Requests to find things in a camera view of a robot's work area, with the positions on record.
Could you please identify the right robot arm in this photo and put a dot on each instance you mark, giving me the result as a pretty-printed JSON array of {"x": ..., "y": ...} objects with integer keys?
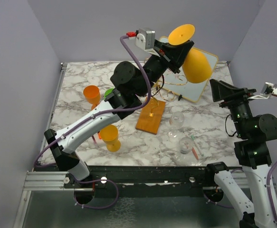
[{"x": 252, "y": 153}]

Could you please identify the yellow framed whiteboard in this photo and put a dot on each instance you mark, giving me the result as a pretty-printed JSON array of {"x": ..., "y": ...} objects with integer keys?
[{"x": 190, "y": 91}]

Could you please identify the white green marker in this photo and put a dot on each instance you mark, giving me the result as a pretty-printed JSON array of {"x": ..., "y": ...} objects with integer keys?
[{"x": 197, "y": 146}]

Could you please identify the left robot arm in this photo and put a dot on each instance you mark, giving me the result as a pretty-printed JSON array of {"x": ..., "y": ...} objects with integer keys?
[{"x": 131, "y": 81}]

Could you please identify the yellow plastic wine glass front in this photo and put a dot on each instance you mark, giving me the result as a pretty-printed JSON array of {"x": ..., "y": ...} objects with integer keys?
[{"x": 110, "y": 136}]

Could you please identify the clear wine glass front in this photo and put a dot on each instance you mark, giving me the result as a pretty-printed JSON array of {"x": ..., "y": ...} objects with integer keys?
[{"x": 184, "y": 148}]

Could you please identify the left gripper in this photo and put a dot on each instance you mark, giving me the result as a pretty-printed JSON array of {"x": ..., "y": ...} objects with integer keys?
[{"x": 172, "y": 56}]

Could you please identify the clear wine glass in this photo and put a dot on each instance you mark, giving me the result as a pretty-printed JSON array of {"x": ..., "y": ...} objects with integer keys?
[
  {"x": 184, "y": 148},
  {"x": 176, "y": 122}
]

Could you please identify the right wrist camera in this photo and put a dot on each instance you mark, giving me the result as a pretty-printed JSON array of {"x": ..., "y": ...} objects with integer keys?
[{"x": 268, "y": 90}]

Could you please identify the black front rail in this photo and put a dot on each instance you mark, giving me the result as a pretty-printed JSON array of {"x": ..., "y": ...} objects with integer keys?
[{"x": 129, "y": 181}]

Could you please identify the yellow plastic wine glass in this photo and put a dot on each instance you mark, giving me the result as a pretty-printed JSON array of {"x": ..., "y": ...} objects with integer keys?
[
  {"x": 110, "y": 136},
  {"x": 196, "y": 67}
]

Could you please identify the gold wire wine glass rack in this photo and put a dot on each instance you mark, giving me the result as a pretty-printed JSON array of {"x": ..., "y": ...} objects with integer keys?
[{"x": 151, "y": 115}]

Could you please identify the green plastic wine glass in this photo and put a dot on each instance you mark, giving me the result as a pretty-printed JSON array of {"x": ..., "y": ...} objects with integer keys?
[{"x": 107, "y": 92}]

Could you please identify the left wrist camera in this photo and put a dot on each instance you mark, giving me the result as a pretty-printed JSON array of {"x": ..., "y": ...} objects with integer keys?
[{"x": 144, "y": 39}]

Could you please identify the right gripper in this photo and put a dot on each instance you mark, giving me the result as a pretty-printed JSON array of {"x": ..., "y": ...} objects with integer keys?
[{"x": 221, "y": 90}]

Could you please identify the orange plastic wine glass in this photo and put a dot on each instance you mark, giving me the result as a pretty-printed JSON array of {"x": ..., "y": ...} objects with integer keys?
[{"x": 92, "y": 95}]

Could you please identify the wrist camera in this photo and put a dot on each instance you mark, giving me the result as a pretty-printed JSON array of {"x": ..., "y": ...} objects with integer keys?
[
  {"x": 144, "y": 39},
  {"x": 268, "y": 90}
]

